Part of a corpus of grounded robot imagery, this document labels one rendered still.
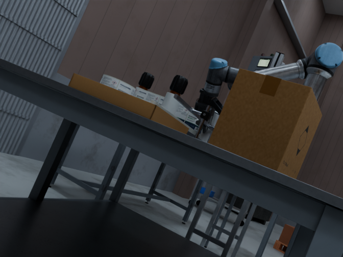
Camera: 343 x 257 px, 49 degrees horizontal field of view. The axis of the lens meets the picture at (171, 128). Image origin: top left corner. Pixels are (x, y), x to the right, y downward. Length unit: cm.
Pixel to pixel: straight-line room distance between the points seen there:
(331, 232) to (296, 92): 50
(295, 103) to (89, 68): 419
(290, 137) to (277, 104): 11
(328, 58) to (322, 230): 105
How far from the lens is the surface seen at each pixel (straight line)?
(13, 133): 469
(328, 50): 178
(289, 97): 120
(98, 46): 520
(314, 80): 175
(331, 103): 1287
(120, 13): 540
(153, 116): 93
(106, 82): 211
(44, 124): 494
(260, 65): 218
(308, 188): 81
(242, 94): 124
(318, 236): 84
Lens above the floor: 78
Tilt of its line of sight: 3 degrees up
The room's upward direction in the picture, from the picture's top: 23 degrees clockwise
